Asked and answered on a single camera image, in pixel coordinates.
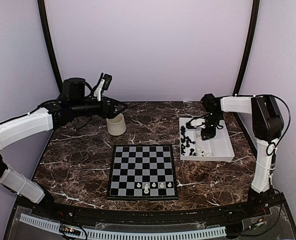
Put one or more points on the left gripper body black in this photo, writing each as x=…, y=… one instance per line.
x=80, y=108

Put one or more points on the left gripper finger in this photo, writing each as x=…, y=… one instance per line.
x=119, y=105
x=117, y=112

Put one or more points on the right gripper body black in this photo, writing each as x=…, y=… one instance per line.
x=214, y=119

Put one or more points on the white divided plastic tray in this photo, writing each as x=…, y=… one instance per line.
x=221, y=145

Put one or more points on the black and grey chessboard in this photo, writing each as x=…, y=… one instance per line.
x=144, y=164

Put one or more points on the white king chess piece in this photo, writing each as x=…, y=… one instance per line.
x=146, y=188

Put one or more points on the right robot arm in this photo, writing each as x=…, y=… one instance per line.
x=267, y=126

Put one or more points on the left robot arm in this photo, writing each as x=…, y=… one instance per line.
x=48, y=116

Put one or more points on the black chess pieces pile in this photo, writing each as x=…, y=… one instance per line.
x=188, y=145

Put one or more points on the white ribbed cup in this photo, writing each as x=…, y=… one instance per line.
x=116, y=126

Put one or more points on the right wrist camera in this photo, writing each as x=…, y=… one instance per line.
x=195, y=123

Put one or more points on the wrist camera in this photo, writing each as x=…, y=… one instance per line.
x=195, y=123
x=101, y=86

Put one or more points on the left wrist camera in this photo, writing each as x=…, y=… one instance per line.
x=101, y=86

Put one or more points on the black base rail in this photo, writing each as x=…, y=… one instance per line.
x=89, y=216

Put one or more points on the left black frame post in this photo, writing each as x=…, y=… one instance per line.
x=49, y=44

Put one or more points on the black frame post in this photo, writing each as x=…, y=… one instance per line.
x=49, y=44
x=248, y=46

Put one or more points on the right black frame post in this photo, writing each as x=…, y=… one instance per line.
x=248, y=46

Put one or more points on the white slotted cable duct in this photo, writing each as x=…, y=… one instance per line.
x=131, y=233

